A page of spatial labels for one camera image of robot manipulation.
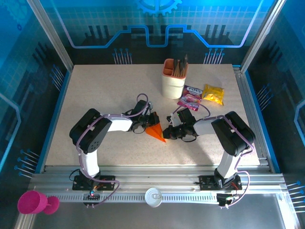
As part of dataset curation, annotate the white slotted cable duct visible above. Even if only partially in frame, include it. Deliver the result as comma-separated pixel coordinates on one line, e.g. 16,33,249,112
51,193,221,204

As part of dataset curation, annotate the beige utensil holder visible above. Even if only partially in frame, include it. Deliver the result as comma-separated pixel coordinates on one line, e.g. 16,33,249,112
162,58,189,99

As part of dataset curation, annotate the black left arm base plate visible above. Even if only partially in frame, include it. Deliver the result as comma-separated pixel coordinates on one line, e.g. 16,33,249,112
72,175,116,191

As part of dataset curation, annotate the aluminium frame post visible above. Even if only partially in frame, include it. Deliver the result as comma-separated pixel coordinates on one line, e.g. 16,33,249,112
240,0,288,72
25,0,74,72

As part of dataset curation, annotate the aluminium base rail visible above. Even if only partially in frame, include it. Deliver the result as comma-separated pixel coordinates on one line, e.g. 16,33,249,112
28,164,286,195

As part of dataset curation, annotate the purple candy bag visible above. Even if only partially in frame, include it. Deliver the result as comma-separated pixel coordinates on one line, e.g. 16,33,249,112
177,85,203,112

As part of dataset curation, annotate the silver tin can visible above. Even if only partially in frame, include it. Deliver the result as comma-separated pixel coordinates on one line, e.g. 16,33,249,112
144,187,163,208

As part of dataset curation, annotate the small circuit board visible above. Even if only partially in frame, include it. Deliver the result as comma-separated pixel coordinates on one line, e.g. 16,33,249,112
216,193,238,207
82,192,101,200

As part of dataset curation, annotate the yellow snack bag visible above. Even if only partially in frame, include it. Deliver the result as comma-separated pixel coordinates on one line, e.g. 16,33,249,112
202,83,225,106

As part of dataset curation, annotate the wooden utensil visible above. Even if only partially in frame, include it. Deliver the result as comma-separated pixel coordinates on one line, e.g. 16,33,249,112
173,65,184,78

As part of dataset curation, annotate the aluminium side rail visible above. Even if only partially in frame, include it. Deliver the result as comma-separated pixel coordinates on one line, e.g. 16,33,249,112
233,64,275,174

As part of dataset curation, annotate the pink plastic goblet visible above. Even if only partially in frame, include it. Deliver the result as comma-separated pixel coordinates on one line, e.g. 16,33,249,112
17,190,60,215

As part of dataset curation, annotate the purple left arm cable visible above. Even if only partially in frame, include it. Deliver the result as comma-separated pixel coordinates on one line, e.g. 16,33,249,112
76,93,152,208

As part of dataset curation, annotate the tall black utensil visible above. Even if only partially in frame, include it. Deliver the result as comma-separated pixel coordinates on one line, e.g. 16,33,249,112
181,53,189,72

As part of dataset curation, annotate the black base cable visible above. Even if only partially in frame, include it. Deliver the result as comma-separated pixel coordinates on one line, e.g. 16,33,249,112
69,169,81,182

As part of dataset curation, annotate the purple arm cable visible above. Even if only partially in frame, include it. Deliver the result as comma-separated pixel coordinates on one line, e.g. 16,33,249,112
76,93,152,208
170,102,255,209

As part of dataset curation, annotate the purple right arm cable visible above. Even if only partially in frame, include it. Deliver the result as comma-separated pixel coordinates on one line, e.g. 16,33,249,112
170,102,255,209

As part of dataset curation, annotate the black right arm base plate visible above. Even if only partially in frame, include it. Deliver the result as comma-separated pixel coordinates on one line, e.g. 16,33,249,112
199,175,243,191

